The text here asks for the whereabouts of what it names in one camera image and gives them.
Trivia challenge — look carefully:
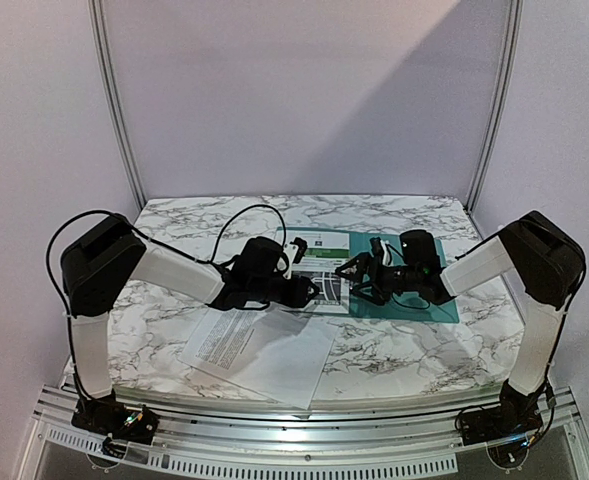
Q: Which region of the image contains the aluminium frame post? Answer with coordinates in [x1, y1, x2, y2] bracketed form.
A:
[464, 0, 523, 215]
[88, 0, 147, 211]

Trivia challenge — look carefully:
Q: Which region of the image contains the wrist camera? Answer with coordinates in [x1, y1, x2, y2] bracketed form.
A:
[370, 237, 392, 266]
[282, 237, 307, 279]

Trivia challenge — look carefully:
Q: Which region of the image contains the left aluminium frame post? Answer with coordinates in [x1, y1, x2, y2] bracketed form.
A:
[88, 0, 147, 211]

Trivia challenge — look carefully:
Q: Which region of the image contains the teal file folder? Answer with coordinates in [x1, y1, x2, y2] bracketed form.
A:
[286, 226, 459, 324]

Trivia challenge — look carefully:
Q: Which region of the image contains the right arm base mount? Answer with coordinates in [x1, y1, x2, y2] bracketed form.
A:
[454, 396, 557, 448]

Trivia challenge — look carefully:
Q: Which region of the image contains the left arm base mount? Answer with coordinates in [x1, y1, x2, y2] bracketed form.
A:
[71, 392, 160, 445]

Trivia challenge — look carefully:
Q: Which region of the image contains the white text paper sheet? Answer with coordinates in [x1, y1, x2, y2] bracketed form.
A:
[180, 309, 338, 409]

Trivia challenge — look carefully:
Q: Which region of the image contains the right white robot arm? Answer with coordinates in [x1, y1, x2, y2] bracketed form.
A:
[335, 210, 587, 436]

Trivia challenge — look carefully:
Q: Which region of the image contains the green map flyer sheet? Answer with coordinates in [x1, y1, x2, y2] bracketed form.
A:
[288, 227, 352, 316]

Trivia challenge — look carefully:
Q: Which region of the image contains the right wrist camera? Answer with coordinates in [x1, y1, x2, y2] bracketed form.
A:
[370, 237, 392, 266]

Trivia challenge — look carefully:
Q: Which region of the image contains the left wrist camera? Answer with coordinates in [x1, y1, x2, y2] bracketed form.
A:
[282, 237, 307, 279]

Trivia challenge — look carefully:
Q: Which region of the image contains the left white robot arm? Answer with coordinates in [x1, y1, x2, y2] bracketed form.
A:
[60, 213, 320, 434]

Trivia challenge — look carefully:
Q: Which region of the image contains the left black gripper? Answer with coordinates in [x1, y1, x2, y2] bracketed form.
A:
[250, 275, 320, 310]

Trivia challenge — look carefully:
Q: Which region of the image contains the aluminium front rail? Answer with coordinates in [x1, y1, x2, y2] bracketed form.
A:
[17, 385, 589, 479]

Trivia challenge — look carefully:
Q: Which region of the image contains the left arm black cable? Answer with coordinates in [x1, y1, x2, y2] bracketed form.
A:
[45, 203, 288, 401]

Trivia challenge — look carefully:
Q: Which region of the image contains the right aluminium frame post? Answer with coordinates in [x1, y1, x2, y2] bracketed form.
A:
[464, 0, 523, 215]

